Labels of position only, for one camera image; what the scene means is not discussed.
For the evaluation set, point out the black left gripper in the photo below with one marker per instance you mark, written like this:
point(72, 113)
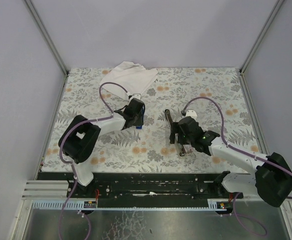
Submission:
point(138, 116)

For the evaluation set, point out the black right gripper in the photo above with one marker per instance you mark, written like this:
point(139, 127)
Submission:
point(175, 132)

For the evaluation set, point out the beige stapler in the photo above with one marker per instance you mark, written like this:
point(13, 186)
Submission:
point(179, 147)

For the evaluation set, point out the blue stapler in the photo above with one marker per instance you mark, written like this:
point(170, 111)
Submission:
point(139, 127)

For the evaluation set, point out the red and white staple box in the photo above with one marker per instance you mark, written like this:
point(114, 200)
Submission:
point(187, 149)

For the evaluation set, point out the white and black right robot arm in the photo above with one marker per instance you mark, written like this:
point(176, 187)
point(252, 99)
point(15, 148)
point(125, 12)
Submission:
point(268, 176)

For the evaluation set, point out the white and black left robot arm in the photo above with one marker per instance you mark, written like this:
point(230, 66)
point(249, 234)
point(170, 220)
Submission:
point(79, 139)

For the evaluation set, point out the white folded cloth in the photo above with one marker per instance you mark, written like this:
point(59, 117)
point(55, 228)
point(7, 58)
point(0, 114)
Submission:
point(134, 77)

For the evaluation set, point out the floral patterned table mat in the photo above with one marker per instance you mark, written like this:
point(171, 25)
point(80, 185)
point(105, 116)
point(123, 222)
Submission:
point(215, 94)

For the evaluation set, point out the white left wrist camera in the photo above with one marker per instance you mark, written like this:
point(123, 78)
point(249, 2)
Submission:
point(134, 95)

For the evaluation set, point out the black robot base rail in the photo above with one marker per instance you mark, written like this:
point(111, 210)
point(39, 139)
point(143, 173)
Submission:
point(153, 189)

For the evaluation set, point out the white slotted cable duct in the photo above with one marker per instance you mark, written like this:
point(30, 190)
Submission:
point(91, 205)

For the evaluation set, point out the left aluminium frame post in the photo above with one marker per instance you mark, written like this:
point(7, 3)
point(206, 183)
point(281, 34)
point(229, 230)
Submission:
point(46, 36)

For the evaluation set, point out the aluminium frame post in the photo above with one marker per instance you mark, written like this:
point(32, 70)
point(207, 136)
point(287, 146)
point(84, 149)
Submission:
point(268, 23)
point(46, 36)

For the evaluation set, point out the right aluminium frame post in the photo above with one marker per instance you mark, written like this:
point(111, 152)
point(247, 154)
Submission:
point(268, 23)

